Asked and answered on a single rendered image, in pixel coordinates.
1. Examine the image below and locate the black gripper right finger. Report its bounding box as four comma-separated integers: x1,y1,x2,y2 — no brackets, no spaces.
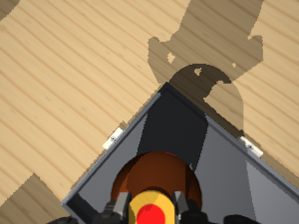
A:
172,191,261,224

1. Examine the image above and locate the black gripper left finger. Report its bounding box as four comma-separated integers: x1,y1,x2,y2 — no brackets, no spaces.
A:
47,192,132,224

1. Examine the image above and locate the brown bottle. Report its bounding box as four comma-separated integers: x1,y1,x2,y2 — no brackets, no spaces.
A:
111,151,202,224

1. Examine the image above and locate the grey rectangular tray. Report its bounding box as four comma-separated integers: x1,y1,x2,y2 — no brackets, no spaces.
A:
60,82,299,224

